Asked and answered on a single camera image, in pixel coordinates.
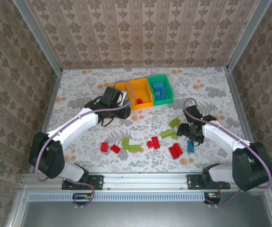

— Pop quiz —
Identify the long red lego brick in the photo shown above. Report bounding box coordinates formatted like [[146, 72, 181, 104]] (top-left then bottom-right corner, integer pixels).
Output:
[[173, 142, 183, 157], [168, 146, 179, 160], [151, 136, 161, 149]]

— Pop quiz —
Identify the green plastic bin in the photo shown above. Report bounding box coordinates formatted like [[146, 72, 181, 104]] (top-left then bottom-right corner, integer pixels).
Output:
[[147, 74, 174, 106]]

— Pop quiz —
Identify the grey metal panel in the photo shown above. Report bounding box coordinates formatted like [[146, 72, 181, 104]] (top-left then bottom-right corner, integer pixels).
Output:
[[7, 191, 272, 227]]

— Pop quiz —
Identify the black left camera cable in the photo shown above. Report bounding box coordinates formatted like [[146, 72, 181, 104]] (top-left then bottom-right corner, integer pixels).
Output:
[[100, 115, 115, 127]]

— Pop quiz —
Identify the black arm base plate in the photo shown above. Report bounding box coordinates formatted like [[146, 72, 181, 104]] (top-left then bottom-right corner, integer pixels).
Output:
[[61, 174, 104, 191], [187, 174, 231, 191]]

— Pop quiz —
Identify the aluminium side rail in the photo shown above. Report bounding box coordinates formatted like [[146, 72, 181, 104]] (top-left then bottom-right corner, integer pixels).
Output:
[[224, 67, 264, 173], [29, 70, 63, 175]]

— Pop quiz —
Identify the aluminium front rail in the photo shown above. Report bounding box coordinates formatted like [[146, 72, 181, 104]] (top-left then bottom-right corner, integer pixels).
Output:
[[20, 172, 272, 190]]

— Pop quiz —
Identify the grey slotted cable duct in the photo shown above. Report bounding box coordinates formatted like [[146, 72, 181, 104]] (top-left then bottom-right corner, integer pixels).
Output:
[[27, 192, 209, 202]]

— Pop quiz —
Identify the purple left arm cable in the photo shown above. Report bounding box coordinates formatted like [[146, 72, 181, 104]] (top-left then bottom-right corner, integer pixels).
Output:
[[35, 80, 134, 210]]

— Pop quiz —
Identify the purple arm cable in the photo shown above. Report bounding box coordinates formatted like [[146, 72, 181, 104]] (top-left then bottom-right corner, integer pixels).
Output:
[[35, 80, 134, 210], [183, 97, 272, 209]]

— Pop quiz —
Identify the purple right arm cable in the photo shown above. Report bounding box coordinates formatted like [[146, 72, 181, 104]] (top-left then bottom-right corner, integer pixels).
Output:
[[183, 97, 272, 209]]

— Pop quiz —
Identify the aluminium frame post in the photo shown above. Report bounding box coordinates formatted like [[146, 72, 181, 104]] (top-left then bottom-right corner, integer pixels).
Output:
[[12, 0, 63, 74], [227, 0, 272, 71]]

